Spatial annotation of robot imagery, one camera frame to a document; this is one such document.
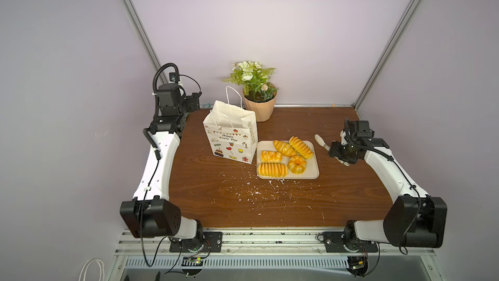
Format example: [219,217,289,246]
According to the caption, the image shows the metal tongs with white tips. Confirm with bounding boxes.
[314,134,350,167]

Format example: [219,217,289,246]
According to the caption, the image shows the white cable loop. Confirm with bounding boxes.
[78,258,105,281]

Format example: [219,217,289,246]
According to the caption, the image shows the white printed paper gift bag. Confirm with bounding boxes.
[203,96,258,164]

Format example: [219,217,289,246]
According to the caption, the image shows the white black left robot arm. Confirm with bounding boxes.
[120,63,203,243]

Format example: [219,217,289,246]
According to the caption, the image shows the beige rectangular tray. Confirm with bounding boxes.
[256,141,320,180]

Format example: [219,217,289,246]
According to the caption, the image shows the aluminium front rail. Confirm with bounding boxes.
[114,228,435,258]

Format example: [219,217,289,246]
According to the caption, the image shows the round yellow bun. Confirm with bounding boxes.
[288,155,307,175]

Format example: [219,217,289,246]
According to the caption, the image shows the potted plant in pink pot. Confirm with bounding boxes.
[223,61,278,122]

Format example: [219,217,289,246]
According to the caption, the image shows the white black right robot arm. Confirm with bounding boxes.
[328,119,448,252]

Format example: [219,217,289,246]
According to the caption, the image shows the long ridged bread front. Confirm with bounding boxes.
[257,163,288,178]

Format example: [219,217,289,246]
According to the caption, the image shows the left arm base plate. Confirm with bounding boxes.
[168,231,224,254]

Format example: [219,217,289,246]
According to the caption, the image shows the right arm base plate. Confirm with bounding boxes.
[318,232,379,254]

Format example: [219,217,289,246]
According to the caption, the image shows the ridged oval bread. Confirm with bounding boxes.
[288,136,314,160]
[273,140,298,157]

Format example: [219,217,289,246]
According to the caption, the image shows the small twisted bread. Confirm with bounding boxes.
[260,151,283,164]

